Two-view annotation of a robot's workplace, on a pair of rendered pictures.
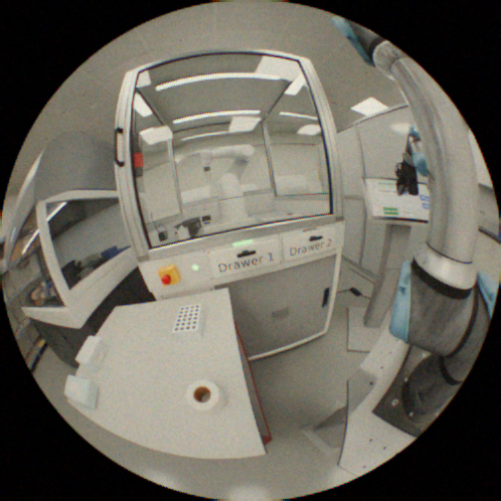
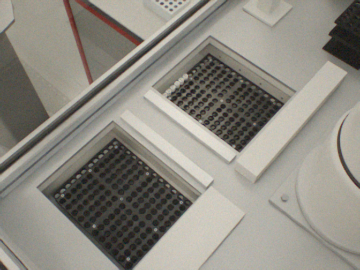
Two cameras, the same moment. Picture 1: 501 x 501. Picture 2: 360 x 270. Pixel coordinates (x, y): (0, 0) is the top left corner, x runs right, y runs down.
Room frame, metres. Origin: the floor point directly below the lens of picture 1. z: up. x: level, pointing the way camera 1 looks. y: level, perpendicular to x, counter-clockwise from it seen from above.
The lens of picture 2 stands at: (1.09, -0.35, 1.66)
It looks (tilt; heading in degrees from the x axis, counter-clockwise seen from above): 61 degrees down; 141
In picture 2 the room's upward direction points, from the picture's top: straight up
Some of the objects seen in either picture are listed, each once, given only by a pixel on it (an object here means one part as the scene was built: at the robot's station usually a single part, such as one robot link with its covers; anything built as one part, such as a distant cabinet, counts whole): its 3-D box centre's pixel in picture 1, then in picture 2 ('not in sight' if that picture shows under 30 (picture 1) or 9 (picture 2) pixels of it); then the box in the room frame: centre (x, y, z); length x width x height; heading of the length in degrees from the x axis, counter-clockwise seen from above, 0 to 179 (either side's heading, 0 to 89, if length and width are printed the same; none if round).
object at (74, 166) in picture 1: (68, 277); not in sight; (0.63, 1.78, 0.89); 1.86 x 1.21 x 1.78; 99
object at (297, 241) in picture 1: (310, 243); not in sight; (0.61, -0.29, 0.87); 0.29 x 0.02 x 0.11; 99
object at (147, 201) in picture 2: not in sight; (123, 204); (0.80, -0.26, 0.87); 0.22 x 0.18 x 0.06; 9
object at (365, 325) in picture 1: (390, 281); not in sight; (0.55, -0.93, 0.51); 0.50 x 0.45 x 1.02; 148
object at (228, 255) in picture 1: (246, 257); not in sight; (0.55, 0.02, 0.87); 0.29 x 0.02 x 0.11; 99
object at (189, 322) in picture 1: (189, 321); not in sight; (0.32, 0.23, 0.78); 0.12 x 0.08 x 0.04; 7
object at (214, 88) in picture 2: not in sight; (220, 108); (0.75, 0.06, 0.87); 0.22 x 0.18 x 0.06; 9
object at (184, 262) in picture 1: (239, 233); not in sight; (1.04, 0.06, 0.87); 1.02 x 0.95 x 0.14; 99
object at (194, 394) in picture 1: (205, 397); not in sight; (0.09, 0.14, 0.78); 0.07 x 0.07 x 0.04
